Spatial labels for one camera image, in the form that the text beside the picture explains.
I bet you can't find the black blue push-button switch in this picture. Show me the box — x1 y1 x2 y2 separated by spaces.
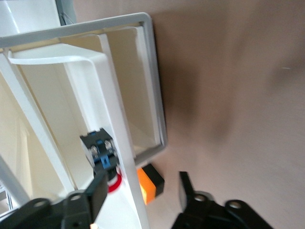
80 127 124 194

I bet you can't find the white plastic drawer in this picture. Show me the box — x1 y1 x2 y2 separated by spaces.
7 33 150 229
0 152 33 210
0 47 79 198

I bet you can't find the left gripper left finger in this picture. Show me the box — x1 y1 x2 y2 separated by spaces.
0 170 110 229

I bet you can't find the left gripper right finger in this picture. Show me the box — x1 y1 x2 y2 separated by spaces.
171 171 275 229

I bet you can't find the white drawer cabinet shell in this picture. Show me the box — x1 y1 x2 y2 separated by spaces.
0 12 168 167

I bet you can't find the brown table mat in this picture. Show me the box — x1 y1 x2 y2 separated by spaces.
71 0 305 229

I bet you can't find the orange button enclosure box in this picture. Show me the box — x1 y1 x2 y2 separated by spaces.
136 164 165 206

